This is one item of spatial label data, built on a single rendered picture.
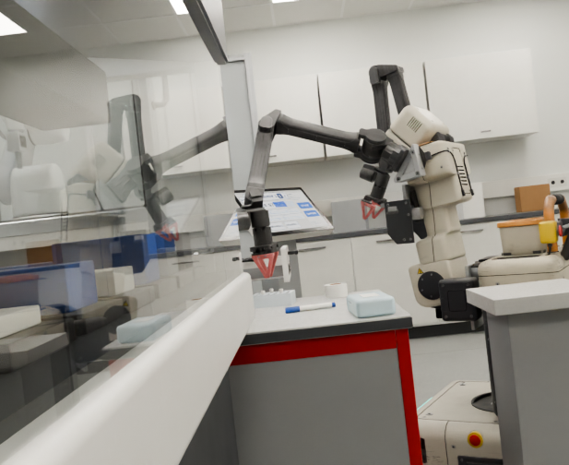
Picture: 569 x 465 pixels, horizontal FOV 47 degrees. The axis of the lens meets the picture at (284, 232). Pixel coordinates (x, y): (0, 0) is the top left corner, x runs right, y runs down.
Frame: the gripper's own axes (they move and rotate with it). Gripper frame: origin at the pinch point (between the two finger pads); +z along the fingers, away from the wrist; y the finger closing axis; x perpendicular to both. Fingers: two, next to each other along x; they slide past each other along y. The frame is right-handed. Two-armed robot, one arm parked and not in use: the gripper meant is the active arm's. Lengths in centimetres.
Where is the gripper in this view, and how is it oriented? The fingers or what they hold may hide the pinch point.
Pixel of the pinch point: (267, 274)
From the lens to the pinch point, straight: 198.8
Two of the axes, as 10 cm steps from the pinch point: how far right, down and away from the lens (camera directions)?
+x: 9.6, -1.3, -2.4
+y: -2.3, 0.5, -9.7
